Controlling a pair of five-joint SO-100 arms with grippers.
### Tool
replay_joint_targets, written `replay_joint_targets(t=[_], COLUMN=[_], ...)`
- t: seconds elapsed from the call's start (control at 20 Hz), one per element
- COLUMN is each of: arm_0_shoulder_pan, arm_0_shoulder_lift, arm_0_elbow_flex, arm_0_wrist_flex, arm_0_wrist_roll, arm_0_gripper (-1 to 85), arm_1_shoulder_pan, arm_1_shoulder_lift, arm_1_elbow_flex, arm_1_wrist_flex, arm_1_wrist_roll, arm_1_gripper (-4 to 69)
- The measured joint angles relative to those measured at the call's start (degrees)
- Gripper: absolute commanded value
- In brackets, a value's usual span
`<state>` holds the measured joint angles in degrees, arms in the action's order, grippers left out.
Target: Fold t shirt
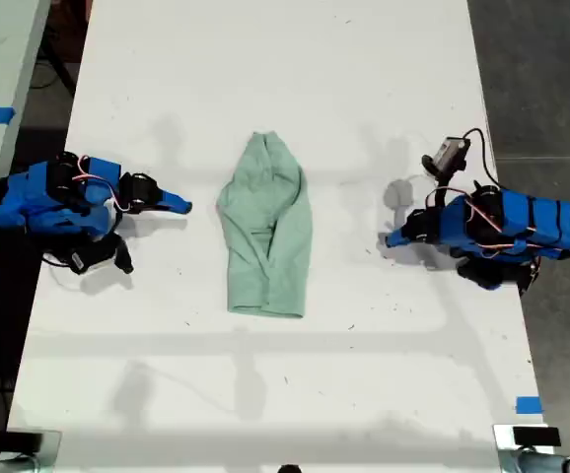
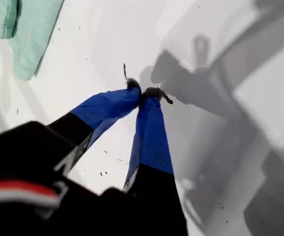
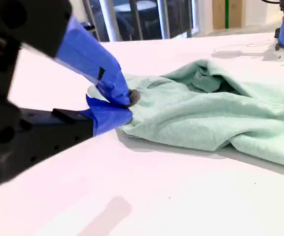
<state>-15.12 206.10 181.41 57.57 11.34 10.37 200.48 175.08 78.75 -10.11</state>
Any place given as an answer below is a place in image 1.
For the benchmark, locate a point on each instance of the black camera box white label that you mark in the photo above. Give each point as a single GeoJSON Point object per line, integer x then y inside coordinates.
{"type": "Point", "coordinates": [92, 256]}

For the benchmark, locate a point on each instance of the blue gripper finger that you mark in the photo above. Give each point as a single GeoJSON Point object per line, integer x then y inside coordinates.
{"type": "Point", "coordinates": [401, 235]}
{"type": "Point", "coordinates": [399, 244]}
{"type": "Point", "coordinates": [171, 198]}
{"type": "Point", "coordinates": [171, 207]}

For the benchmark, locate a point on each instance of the small black box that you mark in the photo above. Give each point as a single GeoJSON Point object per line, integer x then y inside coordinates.
{"type": "Point", "coordinates": [536, 436]}
{"type": "Point", "coordinates": [23, 442]}

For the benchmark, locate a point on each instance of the short black camera stalk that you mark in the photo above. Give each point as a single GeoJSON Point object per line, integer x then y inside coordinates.
{"type": "Point", "coordinates": [113, 241]}
{"type": "Point", "coordinates": [444, 189]}

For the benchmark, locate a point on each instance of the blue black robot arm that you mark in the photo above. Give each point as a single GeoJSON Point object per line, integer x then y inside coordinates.
{"type": "Point", "coordinates": [521, 222]}
{"type": "Point", "coordinates": [33, 197]}

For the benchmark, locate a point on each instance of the metal table clamp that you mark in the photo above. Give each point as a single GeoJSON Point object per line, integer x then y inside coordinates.
{"type": "Point", "coordinates": [50, 451]}
{"type": "Point", "coordinates": [507, 455]}

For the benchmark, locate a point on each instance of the black camera box grey face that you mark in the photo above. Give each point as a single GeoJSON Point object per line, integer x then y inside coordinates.
{"type": "Point", "coordinates": [448, 154]}

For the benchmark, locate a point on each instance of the pale green t-shirt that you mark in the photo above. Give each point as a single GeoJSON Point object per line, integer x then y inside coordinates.
{"type": "Point", "coordinates": [270, 231]}

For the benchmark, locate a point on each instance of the short blue tape piece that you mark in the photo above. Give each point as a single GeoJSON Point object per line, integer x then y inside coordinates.
{"type": "Point", "coordinates": [528, 405]}

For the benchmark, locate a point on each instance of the small dark round object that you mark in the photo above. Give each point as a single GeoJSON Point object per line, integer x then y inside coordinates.
{"type": "Point", "coordinates": [289, 469]}

